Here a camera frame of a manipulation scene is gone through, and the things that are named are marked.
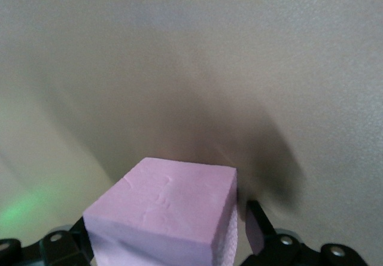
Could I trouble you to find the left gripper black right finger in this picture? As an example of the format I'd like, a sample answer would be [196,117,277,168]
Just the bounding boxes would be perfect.
[242,199,368,266]

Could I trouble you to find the dusky pink foam cube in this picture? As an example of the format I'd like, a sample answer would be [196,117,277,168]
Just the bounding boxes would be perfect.
[82,157,240,266]

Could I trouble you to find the table cover sheet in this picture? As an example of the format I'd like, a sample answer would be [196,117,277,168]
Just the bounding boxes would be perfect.
[0,0,383,266]

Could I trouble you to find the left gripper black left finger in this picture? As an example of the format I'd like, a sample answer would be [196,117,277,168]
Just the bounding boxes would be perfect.
[0,215,96,266]

